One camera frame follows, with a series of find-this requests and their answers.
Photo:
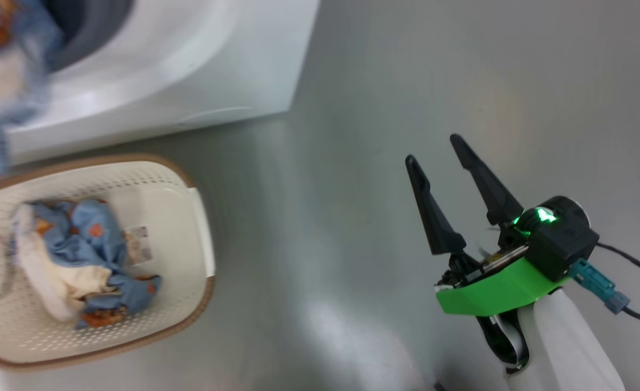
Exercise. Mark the cream perforated laundry basket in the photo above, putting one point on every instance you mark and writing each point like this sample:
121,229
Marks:
173,228

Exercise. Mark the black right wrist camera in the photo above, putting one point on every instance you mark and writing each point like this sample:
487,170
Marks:
562,239

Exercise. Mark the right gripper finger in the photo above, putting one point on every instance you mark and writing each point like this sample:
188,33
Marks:
488,182
434,212

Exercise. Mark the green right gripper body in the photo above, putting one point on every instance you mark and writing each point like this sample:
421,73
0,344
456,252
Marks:
494,290

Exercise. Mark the basket product label sticker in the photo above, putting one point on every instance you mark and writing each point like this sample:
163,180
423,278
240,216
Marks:
138,245

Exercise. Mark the blue bear print garment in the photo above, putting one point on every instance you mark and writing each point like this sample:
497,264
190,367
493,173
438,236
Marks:
5,81
89,239

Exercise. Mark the white front-load washing machine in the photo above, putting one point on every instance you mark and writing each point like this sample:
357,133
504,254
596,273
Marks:
189,70

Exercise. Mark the grey rubber door seal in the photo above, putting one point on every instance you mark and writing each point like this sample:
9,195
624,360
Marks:
92,27

